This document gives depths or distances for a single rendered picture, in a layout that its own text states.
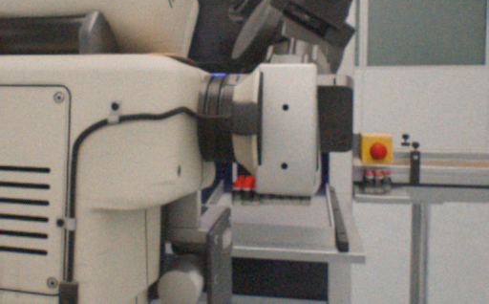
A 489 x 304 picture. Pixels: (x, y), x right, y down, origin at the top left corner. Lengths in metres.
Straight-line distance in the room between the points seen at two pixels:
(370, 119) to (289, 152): 5.60
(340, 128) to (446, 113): 5.67
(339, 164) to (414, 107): 4.74
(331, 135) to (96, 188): 0.23
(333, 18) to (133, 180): 0.30
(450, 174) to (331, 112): 1.07
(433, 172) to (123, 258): 1.15
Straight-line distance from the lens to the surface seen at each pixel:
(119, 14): 0.49
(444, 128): 6.21
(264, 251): 1.04
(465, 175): 1.57
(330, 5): 0.61
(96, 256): 0.47
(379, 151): 1.37
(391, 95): 6.07
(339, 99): 0.50
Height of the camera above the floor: 1.24
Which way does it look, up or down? 6 degrees down
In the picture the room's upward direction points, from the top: 1 degrees counter-clockwise
